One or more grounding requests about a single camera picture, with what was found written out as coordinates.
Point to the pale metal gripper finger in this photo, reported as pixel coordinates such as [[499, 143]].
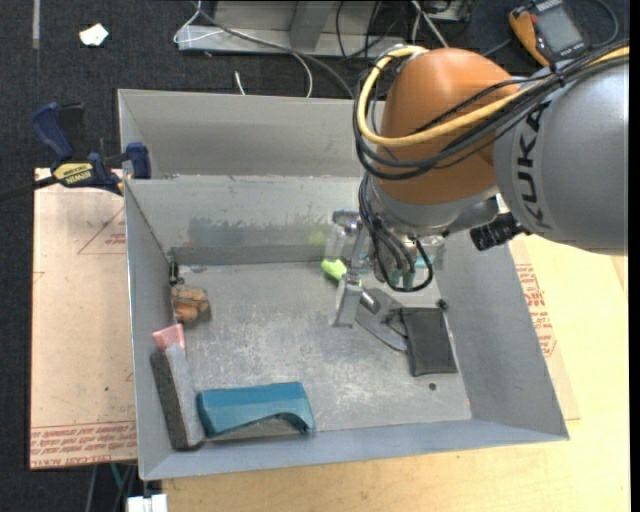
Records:
[[346, 307], [382, 322]]

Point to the yellow-green small block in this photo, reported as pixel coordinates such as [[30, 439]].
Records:
[[333, 269]]

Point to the black flat pouch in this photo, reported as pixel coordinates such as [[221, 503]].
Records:
[[431, 345]]

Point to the grey metal bin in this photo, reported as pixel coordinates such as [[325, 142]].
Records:
[[280, 345]]

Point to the brown toy animal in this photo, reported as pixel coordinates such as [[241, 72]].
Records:
[[190, 301]]

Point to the small black and yellow object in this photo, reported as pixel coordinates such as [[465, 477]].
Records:
[[173, 272]]

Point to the pink small block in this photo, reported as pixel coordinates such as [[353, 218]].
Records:
[[169, 336]]

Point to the grey and black sponge block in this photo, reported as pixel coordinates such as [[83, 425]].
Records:
[[175, 400]]

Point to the brown cardboard board, red print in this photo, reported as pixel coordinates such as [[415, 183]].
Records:
[[80, 310]]

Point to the black cylinder on white bracket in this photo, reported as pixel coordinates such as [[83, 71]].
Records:
[[495, 231]]

